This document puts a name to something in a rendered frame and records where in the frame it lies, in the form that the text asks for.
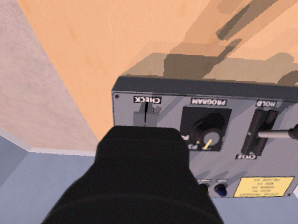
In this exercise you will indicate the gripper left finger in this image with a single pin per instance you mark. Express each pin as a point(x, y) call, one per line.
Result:
point(139, 118)

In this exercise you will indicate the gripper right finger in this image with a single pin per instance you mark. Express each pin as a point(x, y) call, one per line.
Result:
point(151, 117)

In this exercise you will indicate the grey control panel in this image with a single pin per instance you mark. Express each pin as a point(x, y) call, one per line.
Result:
point(202, 110)

